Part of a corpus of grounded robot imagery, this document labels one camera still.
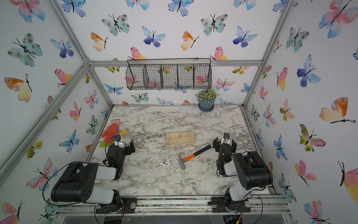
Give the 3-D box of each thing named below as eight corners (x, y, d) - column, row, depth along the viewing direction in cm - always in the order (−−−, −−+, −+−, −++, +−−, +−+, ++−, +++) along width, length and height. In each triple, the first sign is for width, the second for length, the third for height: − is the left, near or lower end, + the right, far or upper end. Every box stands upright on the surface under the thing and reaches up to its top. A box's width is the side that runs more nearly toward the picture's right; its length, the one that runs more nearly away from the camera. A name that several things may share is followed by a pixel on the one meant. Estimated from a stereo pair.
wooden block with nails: (166, 145, 99) (165, 142, 96) (167, 134, 105) (166, 131, 101) (194, 145, 99) (194, 142, 96) (193, 134, 105) (194, 131, 101)
